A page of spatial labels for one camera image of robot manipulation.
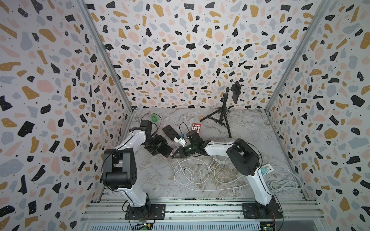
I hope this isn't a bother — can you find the right circuit board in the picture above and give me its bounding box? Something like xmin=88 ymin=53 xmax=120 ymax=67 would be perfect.
xmin=260 ymin=221 xmax=276 ymax=231

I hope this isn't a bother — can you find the white charging cable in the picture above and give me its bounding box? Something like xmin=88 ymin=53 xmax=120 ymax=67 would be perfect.
xmin=170 ymin=154 xmax=252 ymax=192

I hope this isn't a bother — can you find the grey power cord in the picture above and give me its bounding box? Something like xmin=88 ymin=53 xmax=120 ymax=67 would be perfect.
xmin=265 ymin=166 xmax=304 ymax=194

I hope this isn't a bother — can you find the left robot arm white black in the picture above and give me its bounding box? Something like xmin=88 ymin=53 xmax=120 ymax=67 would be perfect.
xmin=101 ymin=120 xmax=173 ymax=208

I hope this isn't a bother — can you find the green tape roll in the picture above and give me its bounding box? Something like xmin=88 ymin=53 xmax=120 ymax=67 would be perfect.
xmin=151 ymin=114 xmax=158 ymax=123

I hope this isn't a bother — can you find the white coiled cable bundle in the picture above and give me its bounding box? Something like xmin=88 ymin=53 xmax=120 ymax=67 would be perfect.
xmin=212 ymin=154 xmax=232 ymax=166

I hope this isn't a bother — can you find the aluminium rail frame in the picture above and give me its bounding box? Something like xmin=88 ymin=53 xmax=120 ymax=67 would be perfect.
xmin=81 ymin=196 xmax=330 ymax=231

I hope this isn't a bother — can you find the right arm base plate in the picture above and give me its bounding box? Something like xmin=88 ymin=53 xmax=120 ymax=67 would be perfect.
xmin=241 ymin=202 xmax=283 ymax=219

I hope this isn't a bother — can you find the phone on tripod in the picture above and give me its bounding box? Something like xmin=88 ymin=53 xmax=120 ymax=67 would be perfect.
xmin=231 ymin=81 xmax=241 ymax=104

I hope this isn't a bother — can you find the black tripod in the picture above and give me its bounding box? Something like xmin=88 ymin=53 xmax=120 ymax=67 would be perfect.
xmin=199 ymin=88 xmax=232 ymax=138

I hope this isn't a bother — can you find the red calculator toy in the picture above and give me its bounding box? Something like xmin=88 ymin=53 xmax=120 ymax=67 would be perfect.
xmin=191 ymin=123 xmax=201 ymax=134

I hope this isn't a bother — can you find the pink case phone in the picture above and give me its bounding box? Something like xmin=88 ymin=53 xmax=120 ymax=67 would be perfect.
xmin=162 ymin=125 xmax=181 ymax=141
xmin=154 ymin=143 xmax=173 ymax=158

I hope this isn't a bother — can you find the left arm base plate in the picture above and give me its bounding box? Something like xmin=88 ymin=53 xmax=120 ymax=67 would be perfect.
xmin=125 ymin=204 xmax=166 ymax=220

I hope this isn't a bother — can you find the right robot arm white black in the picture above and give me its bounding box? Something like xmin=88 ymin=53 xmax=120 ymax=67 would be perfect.
xmin=172 ymin=131 xmax=276 ymax=208

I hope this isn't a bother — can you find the left circuit board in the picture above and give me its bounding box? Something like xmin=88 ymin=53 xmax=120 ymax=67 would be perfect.
xmin=135 ymin=219 xmax=155 ymax=231

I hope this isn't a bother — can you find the circuit board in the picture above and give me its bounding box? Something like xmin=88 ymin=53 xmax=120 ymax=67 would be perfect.
xmin=135 ymin=219 xmax=155 ymax=231
xmin=260 ymin=221 xmax=276 ymax=231

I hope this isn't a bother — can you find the white power strip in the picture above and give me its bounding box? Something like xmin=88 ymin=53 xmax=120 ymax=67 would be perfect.
xmin=259 ymin=164 xmax=274 ymax=176

